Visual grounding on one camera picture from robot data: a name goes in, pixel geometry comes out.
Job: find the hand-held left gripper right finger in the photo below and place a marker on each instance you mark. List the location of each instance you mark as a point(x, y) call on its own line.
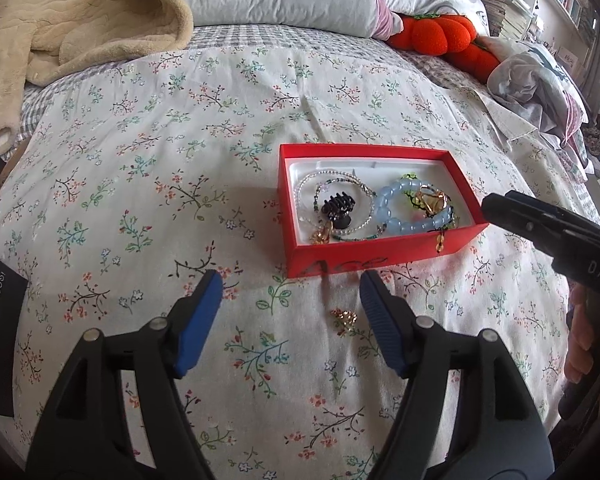
point(382, 325)

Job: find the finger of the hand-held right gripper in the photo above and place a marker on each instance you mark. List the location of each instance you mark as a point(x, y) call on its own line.
point(520, 217)
point(555, 212)

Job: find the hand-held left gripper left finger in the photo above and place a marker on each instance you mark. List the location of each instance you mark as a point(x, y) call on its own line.
point(197, 325)

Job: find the red cardboard box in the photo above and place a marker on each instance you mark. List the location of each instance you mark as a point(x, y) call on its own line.
point(380, 250)

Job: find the black hair claw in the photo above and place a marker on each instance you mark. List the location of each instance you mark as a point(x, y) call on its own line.
point(339, 207)

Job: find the person's right hand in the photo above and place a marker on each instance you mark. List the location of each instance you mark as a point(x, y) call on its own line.
point(585, 340)

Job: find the grey crumpled clothing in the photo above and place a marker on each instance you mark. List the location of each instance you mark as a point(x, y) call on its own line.
point(540, 80)

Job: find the floral bed cover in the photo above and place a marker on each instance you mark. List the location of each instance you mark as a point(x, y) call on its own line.
point(230, 170)

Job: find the red pumpkin plush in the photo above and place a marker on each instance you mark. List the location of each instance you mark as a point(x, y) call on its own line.
point(440, 37)

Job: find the stack of books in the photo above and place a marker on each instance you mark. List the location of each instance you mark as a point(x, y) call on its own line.
point(510, 10)

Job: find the beige fleece garment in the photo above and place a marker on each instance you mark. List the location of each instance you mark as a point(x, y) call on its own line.
point(70, 15)

